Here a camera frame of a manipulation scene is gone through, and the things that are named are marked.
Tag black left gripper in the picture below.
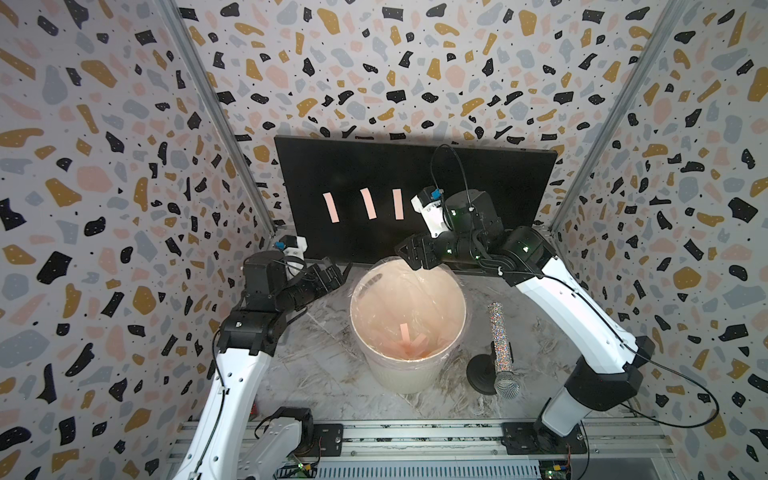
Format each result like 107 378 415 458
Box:
275 257 352 318

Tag pink sticky note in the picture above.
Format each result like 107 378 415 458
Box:
392 189 404 221
360 188 377 220
323 192 340 224

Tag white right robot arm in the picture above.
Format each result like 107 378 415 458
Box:
396 186 655 437

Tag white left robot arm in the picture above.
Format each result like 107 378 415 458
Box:
176 250 352 479

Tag black monitor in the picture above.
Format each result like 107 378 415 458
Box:
275 136 558 264

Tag white lined waste bin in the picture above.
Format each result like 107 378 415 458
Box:
349 257 470 394

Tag pink notes in bin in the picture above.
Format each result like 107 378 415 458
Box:
394 323 430 360

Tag black microphone stand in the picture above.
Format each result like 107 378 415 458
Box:
466 343 514 396

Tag multicolour glitter microphone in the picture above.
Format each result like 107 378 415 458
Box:
488 302 521 400

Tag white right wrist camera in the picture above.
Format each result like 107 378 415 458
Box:
411 186 449 238

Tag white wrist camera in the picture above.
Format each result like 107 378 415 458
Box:
274 235 308 259
411 186 449 238

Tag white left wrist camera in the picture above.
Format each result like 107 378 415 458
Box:
274 235 308 259

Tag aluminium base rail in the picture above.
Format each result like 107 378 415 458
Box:
173 416 676 480

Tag left aluminium corner post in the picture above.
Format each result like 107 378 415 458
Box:
155 0 277 237

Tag aluminium corner post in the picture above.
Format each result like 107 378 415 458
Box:
548 0 689 234
155 0 277 237

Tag right aluminium corner post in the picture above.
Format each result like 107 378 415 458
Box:
548 0 689 234

